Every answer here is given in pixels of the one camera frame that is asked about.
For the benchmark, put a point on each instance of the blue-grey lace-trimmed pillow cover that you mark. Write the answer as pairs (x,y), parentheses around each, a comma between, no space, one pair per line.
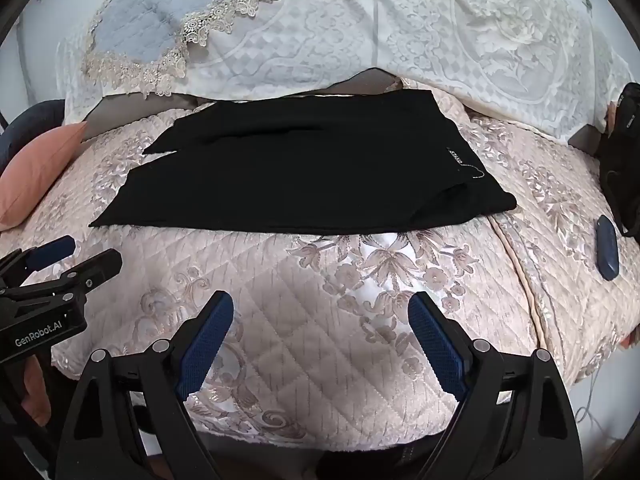
(145,20)

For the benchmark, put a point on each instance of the blue oval case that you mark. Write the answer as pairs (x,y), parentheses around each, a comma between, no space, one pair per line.
(607,247)

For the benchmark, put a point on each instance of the white lace cover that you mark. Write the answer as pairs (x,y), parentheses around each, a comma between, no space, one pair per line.
(400,35)

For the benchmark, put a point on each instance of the black pants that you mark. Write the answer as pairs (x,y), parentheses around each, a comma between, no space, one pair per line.
(300,175)

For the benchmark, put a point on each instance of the person's left hand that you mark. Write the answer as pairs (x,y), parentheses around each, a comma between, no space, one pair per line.
(34,382)

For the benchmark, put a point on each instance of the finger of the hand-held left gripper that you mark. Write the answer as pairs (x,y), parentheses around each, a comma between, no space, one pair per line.
(50,253)
(100,266)

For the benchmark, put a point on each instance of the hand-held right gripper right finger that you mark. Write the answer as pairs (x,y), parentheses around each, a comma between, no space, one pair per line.
(436,342)

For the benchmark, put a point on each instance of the pink floral quilted bedspread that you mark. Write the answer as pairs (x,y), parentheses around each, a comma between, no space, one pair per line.
(310,320)

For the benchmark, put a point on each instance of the black bag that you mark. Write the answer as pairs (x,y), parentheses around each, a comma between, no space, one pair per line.
(622,160)

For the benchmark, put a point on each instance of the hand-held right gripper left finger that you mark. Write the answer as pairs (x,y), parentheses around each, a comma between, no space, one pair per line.
(206,342)

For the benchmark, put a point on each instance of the pink pillow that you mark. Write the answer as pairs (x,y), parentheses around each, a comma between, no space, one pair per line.
(35,175)

